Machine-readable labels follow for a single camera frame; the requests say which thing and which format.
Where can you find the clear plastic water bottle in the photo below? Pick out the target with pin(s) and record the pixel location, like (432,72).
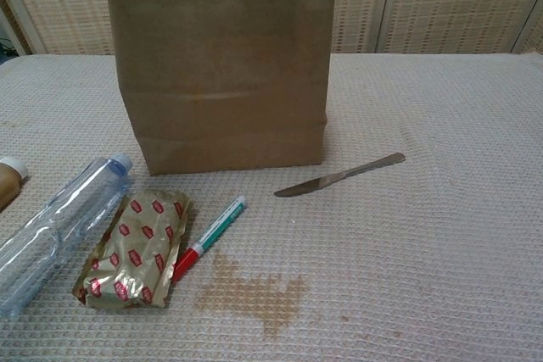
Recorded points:
(55,226)

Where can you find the brown paper bag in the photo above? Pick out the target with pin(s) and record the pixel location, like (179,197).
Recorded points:
(220,82)

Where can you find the gold foil snack package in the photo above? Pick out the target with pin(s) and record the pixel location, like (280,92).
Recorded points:
(136,252)

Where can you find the bamboo folding screen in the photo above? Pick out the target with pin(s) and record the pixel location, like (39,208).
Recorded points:
(445,6)

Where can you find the brown juice bottle white cap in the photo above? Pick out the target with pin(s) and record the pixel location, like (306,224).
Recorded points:
(8,188)

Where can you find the marker pen with red cap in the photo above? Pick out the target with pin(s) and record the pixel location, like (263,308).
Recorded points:
(218,226)

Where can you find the steel table knife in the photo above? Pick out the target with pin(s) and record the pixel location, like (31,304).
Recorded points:
(335,177)

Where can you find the white woven tablecloth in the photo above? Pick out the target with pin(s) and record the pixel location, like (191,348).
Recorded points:
(424,146)

